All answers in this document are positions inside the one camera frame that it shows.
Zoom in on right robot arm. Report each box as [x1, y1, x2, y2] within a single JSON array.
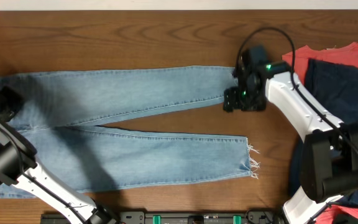
[[223, 45, 358, 223]]

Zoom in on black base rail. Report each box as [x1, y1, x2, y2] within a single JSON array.
[[40, 210, 285, 224]]

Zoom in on red t-shirt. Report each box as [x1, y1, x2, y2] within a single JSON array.
[[295, 42, 358, 84]]

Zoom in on light blue denim jeans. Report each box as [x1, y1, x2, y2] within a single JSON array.
[[0, 66, 255, 193]]

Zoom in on right black cable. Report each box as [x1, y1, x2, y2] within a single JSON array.
[[234, 26, 358, 209]]

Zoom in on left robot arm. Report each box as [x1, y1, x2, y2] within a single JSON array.
[[0, 87, 120, 224]]

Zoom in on dark navy garment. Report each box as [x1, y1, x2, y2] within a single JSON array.
[[288, 58, 358, 212]]

